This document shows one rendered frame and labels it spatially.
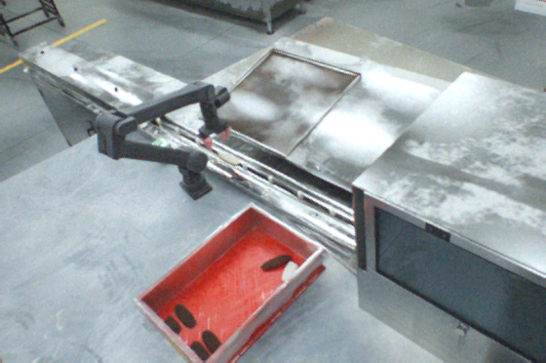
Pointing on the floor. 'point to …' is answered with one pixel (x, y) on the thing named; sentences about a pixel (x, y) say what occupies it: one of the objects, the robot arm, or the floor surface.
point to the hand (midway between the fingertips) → (217, 143)
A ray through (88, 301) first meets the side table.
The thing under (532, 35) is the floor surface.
